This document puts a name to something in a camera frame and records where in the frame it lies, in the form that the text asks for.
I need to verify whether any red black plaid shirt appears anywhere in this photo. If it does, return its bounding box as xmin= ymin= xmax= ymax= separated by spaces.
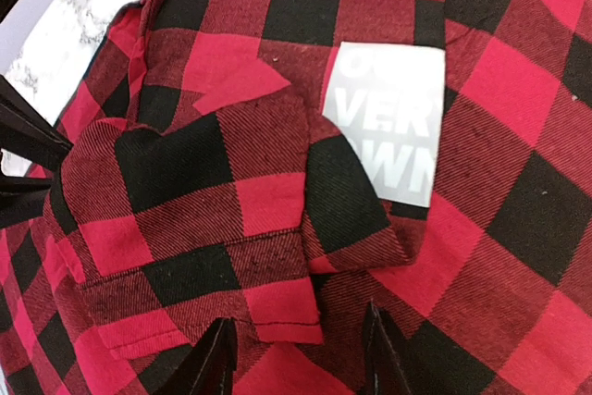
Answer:
xmin=1 ymin=0 xmax=591 ymax=394

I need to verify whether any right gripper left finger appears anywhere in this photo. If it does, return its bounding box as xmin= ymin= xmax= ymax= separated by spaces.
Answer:
xmin=178 ymin=318 xmax=238 ymax=395

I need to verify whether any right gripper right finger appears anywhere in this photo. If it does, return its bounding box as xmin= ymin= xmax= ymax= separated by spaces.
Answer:
xmin=362 ymin=302 xmax=431 ymax=395

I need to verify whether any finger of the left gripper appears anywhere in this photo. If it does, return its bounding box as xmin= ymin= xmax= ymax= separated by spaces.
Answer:
xmin=1 ymin=79 xmax=72 ymax=228

